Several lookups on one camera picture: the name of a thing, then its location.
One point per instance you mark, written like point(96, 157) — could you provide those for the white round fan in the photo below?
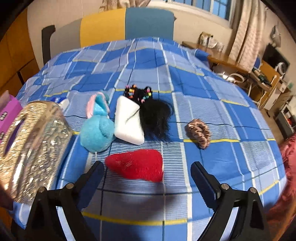
point(281, 66)

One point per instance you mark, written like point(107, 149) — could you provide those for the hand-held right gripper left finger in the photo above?
point(92, 184)

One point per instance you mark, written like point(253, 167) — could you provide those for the blue plush toy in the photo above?
point(97, 134)

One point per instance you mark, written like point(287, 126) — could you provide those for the purple cardboard box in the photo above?
point(9, 111)

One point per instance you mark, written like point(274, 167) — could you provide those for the window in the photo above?
point(208, 7)

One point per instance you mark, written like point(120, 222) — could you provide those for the blue plaid bed sheet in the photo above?
point(185, 81)

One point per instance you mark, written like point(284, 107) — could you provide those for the ornate silver tissue box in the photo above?
point(34, 150)

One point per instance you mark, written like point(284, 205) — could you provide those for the blue tissue packet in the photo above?
point(60, 102)

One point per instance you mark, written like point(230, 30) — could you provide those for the grey yellow blue headboard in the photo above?
point(148, 23)

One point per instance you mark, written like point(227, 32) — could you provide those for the patterned beige curtain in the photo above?
point(124, 2)

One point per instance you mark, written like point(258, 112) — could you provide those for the black monitor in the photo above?
point(275, 55)

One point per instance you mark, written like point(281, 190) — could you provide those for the brown satin scrunchie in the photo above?
point(196, 125)

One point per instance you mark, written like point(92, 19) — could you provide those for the wooden desk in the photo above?
point(222, 58)

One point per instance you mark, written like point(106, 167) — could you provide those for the black hair tuft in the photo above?
point(157, 115)

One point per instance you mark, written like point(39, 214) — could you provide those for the wooden wardrobe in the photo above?
point(16, 51)

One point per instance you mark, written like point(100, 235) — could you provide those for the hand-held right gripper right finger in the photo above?
point(205, 185)

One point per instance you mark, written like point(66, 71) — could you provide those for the packets on desk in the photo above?
point(210, 41)

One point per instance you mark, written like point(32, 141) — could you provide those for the striped beige curtain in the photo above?
point(247, 34)

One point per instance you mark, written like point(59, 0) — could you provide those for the red fuzzy sock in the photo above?
point(138, 164)

